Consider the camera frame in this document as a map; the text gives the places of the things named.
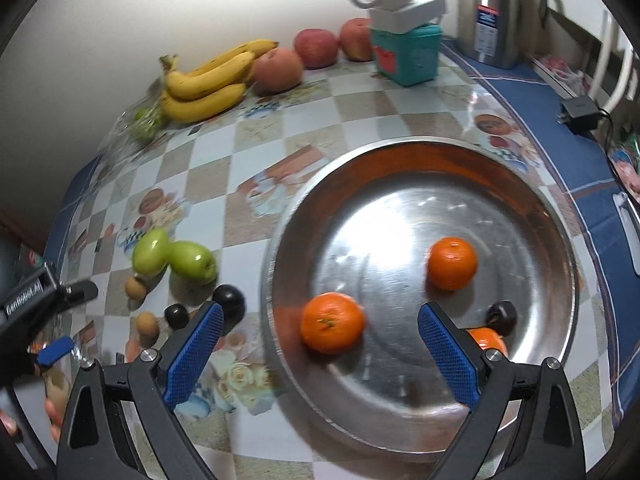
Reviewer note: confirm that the white plastic tool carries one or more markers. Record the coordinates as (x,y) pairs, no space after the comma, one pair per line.
(631,230)

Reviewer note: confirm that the brown longan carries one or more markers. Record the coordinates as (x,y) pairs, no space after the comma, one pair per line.
(148,323)
(135,287)

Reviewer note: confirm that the person's left hand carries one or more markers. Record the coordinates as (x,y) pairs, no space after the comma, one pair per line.
(7,422)

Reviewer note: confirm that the yellow banana bunch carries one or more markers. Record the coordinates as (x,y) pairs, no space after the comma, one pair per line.
(210,77)

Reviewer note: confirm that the black power adapter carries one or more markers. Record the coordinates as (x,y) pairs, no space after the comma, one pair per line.
(580,112)

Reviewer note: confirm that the round steel basin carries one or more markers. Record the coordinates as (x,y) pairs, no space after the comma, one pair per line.
(400,220)

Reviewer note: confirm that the clear bag of green fruit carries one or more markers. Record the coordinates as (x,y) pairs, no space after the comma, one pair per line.
(145,127)

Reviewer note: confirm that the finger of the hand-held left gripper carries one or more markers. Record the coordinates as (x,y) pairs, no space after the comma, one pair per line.
(80,290)
(52,351)

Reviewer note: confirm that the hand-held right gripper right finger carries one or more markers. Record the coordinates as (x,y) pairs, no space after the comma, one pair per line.
(450,355)

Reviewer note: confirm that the dark purple plum with stem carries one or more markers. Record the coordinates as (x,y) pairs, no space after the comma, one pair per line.
(502,316)

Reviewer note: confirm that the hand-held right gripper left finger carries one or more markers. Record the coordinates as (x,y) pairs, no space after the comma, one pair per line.
(197,355)

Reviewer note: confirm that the orange mandarin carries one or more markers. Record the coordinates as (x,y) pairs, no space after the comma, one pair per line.
(487,341)
(451,262)
(332,322)

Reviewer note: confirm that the pink printed packet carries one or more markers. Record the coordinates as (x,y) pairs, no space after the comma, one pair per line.
(627,165)

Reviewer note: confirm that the red apple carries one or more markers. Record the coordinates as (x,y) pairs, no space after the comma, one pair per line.
(356,39)
(315,47)
(277,70)

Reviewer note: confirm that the white power strip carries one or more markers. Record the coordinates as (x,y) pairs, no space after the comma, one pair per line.
(405,10)

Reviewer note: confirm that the checkered printed tablecloth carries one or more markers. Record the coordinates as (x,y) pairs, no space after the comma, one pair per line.
(320,125)

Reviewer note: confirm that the steel thermos jug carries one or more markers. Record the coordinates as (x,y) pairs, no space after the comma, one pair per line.
(492,25)

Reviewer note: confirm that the teal plastic box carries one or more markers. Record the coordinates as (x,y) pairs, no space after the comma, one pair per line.
(405,57)

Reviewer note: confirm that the green jujube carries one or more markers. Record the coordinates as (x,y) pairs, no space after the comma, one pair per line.
(193,260)
(150,251)

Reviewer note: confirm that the white chair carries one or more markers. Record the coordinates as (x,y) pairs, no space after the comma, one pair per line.
(617,60)

